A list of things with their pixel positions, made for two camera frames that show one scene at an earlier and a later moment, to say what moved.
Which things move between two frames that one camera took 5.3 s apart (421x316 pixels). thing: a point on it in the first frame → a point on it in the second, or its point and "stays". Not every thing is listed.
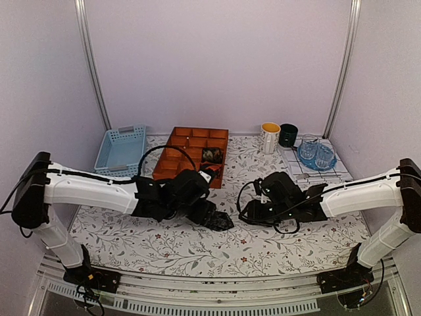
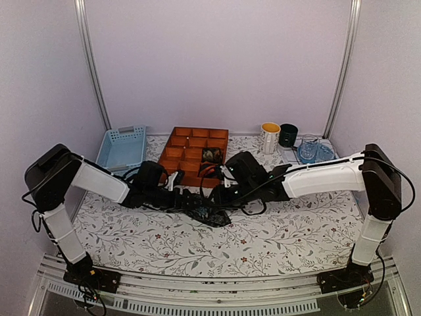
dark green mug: [287, 135] stays
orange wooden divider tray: [183, 151] stays
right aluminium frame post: [355, 18] stays
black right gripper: [254, 214] → [221, 199]
